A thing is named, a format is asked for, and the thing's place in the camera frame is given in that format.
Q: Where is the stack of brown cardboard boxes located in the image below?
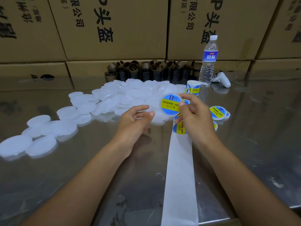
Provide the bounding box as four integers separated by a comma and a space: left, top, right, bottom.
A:
0, 0, 301, 77

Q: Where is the white handheld controller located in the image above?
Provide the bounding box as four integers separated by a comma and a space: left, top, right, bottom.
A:
211, 72, 231, 89

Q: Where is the person's right hand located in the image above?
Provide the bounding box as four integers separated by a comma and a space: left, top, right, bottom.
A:
174, 93, 219, 149

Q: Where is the person's left hand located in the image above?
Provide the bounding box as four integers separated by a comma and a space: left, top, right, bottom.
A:
115, 105, 156, 156

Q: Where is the clear plastic water bottle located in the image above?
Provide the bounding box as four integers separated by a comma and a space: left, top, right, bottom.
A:
198, 35, 219, 86

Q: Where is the person's right forearm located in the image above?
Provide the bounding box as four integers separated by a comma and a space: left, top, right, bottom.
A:
203, 136, 301, 226

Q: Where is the row of dark cardboard tubes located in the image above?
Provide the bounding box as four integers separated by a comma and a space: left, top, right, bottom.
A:
106, 60, 203, 83

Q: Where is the person's left forearm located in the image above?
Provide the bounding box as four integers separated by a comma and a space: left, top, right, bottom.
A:
21, 139, 132, 226

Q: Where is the sticker roll with backing strip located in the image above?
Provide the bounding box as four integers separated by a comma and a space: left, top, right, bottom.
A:
161, 80, 202, 226

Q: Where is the pile of white plastic lids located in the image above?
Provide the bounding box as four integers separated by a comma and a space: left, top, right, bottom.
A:
0, 78, 189, 160

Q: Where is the blue yellow round sticker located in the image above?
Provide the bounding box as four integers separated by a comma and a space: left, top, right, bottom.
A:
160, 93, 183, 116

